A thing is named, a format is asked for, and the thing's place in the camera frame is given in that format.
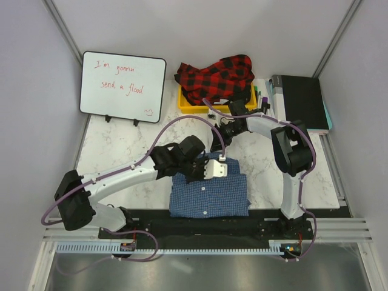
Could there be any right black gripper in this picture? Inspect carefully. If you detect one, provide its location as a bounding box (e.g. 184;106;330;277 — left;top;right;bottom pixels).
210;121;244;153

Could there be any blue checkered long sleeve shirt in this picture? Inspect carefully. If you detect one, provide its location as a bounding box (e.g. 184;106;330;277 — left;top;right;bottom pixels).
169;158;250;219

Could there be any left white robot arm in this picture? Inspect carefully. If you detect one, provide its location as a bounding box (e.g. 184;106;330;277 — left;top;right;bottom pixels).
55;135;208;238

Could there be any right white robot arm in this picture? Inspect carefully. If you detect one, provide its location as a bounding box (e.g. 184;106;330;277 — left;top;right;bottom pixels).
205;101;316;239

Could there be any black notebook stack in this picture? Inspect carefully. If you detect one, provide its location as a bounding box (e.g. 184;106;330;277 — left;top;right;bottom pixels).
269;75;332;135

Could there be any purple cap marker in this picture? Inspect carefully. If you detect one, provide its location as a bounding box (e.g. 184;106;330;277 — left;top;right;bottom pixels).
259;96;270;115

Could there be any yellow plastic bin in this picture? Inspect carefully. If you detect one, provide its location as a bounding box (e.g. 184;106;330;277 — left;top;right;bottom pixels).
178;82;258;114

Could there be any red black plaid shirt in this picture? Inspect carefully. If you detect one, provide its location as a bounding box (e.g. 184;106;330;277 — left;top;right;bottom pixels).
174;55;255;106

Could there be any white dry-erase board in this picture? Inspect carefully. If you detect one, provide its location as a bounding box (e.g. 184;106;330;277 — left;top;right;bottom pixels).
79;51;167;124

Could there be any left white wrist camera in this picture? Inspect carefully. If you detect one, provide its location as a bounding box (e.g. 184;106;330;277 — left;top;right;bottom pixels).
204;155;227;179

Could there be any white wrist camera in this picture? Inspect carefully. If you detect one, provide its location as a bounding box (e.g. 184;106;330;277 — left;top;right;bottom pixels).
204;155;227;179
207;113;219;120

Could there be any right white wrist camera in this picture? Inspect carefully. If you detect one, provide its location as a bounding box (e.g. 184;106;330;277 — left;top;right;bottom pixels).
207;113;219;120

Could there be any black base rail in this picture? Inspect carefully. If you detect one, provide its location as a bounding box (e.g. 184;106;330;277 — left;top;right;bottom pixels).
98;210;313;249

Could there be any white slotted cable duct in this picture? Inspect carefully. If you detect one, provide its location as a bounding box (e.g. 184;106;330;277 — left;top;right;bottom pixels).
55;241;284;256

